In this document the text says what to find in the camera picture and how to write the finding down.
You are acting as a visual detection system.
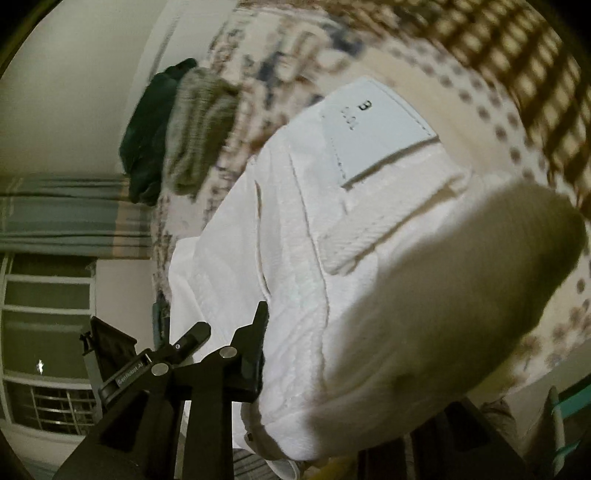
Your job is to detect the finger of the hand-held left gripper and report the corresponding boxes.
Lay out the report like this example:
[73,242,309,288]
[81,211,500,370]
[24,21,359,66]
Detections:
[159,323,212,367]

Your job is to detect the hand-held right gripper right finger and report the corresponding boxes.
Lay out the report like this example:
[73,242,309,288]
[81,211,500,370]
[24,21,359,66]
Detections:
[358,401,522,480]

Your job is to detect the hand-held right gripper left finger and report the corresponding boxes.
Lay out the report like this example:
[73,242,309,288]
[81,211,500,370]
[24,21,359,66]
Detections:
[53,302,269,480]

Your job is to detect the white pants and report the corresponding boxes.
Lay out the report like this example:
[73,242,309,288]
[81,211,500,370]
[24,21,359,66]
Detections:
[168,76,589,480]

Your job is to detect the white framed window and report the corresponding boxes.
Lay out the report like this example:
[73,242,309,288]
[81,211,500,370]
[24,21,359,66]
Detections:
[0,254,100,446]

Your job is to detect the teal storage rack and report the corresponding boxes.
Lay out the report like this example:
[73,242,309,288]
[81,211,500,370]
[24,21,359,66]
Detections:
[544,382,591,464]

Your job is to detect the grey-green curtain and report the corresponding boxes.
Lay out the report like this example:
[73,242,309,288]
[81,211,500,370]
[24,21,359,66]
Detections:
[0,175,154,260]

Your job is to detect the dark plush blanket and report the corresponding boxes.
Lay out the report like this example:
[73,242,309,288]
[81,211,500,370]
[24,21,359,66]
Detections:
[119,58,199,207]

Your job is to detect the folded grey sweater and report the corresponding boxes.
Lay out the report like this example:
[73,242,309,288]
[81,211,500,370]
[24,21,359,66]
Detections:
[164,69,242,198]

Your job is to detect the floral bed sheet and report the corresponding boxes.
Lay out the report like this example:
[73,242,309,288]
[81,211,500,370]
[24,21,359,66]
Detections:
[152,0,591,407]

